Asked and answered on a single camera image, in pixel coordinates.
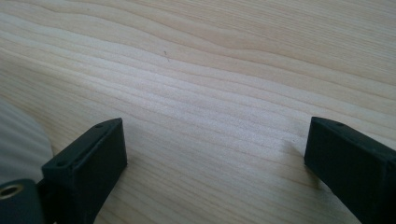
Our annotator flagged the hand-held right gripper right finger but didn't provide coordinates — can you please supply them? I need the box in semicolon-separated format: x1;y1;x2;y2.
304;116;396;224

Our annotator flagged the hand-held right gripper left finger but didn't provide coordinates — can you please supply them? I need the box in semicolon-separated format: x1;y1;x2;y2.
36;117;128;224

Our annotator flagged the white ribbed object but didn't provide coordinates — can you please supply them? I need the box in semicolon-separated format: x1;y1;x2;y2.
0;98;54;187

